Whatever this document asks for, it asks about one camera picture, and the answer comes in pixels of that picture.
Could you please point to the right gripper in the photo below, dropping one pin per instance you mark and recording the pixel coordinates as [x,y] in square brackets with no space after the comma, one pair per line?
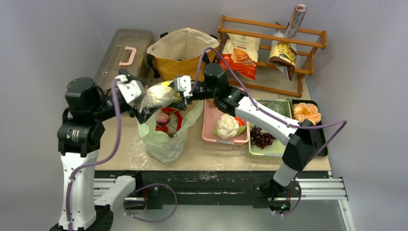
[185,101]

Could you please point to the toy melon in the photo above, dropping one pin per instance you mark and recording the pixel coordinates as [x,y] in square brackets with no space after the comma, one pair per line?
[280,107]

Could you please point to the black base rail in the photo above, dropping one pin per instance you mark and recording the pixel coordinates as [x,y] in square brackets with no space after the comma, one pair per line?
[252,188]

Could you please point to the toy cauliflower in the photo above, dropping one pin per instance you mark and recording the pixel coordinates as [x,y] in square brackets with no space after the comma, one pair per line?
[227,127]

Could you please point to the green plastic basket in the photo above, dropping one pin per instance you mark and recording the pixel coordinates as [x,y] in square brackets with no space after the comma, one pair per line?
[274,150]

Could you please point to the wooden rack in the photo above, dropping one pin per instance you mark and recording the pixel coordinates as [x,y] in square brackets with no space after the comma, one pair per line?
[268,77]

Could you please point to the toy grape bunch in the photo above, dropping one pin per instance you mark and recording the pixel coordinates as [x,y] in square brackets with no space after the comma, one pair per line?
[259,138]

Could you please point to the drink can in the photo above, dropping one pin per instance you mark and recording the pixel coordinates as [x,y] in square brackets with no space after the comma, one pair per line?
[295,21]

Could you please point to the green plastic grocery bag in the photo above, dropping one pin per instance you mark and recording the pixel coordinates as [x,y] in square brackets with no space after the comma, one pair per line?
[159,144]

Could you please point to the pink plastic basket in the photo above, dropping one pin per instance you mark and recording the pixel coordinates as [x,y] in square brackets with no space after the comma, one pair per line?
[211,116]

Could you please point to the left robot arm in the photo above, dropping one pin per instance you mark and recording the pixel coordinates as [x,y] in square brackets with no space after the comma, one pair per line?
[79,142]

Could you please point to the toy red chili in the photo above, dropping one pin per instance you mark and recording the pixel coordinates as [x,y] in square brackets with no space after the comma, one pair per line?
[178,119]

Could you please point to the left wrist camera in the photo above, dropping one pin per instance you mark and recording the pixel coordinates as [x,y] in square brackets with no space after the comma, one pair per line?
[131,88]

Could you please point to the toy lychee bunch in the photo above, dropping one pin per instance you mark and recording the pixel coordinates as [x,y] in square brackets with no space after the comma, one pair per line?
[163,128]

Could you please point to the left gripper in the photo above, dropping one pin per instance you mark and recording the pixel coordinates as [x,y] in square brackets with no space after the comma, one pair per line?
[141,117]

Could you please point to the brown paper tote bag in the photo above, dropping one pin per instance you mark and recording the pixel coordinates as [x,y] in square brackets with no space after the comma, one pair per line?
[178,53]

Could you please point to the toy carrot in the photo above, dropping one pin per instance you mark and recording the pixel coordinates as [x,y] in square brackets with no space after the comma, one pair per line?
[240,122]

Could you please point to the brown snack bag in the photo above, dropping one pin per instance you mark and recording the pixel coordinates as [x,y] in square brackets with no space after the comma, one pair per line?
[283,55]

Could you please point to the translucent storage box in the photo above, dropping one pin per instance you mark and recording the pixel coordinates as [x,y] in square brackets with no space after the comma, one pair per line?
[126,51]

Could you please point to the toy napa cabbage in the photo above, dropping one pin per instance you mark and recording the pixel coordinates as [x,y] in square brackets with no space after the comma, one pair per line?
[161,94]

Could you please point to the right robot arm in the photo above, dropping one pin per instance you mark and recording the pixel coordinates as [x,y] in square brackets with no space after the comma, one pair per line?
[299,138]

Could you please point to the cassava chips bag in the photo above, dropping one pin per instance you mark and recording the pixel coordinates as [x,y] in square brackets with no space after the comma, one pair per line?
[241,55]

